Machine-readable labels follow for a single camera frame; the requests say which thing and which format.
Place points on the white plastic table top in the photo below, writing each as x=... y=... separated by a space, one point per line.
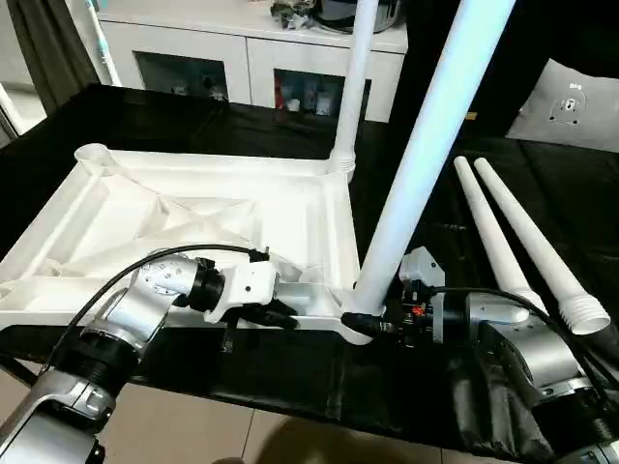
x=145 y=217

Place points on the white plastic table leg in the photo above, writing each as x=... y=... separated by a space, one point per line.
x=537 y=241
x=355 y=72
x=425 y=145
x=493 y=232

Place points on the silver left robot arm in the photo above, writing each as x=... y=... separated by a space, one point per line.
x=135 y=309

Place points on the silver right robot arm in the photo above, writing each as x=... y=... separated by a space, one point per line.
x=537 y=353

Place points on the black floor mat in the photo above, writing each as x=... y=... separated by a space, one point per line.
x=338 y=377

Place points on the small red box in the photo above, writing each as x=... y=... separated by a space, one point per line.
x=279 y=94

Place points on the black metal stand leg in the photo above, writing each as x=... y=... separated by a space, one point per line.
x=17 y=369

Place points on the grey printed cushion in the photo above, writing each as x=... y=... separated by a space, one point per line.
x=570 y=106

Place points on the white glass-door cabinet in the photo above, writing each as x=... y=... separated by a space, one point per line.
x=193 y=38

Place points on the grey round bag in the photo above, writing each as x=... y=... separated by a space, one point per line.
x=338 y=14

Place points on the white teal slim pole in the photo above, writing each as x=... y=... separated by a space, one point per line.
x=104 y=48

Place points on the grey curtain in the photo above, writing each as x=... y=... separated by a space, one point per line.
x=53 y=48

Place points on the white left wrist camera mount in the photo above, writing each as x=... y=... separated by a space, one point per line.
x=246 y=285

